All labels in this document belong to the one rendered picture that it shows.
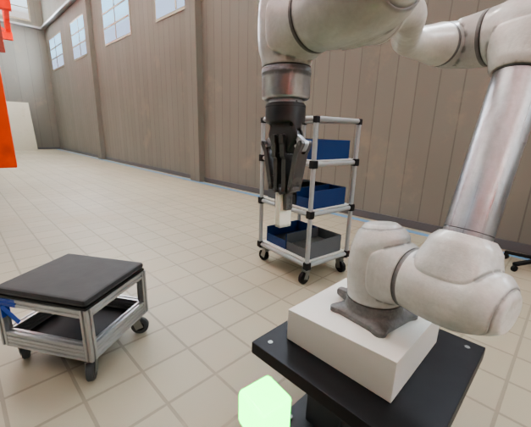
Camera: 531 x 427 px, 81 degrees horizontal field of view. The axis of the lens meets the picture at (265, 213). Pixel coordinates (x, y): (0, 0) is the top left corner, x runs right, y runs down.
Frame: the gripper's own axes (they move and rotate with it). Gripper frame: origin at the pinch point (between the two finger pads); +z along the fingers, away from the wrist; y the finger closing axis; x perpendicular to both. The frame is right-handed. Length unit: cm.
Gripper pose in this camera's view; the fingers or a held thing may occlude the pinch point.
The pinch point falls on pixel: (283, 209)
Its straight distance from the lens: 62.2
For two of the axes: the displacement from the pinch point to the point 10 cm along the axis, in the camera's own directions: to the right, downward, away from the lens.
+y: -5.7, -1.8, 8.0
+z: -0.1, 9.8, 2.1
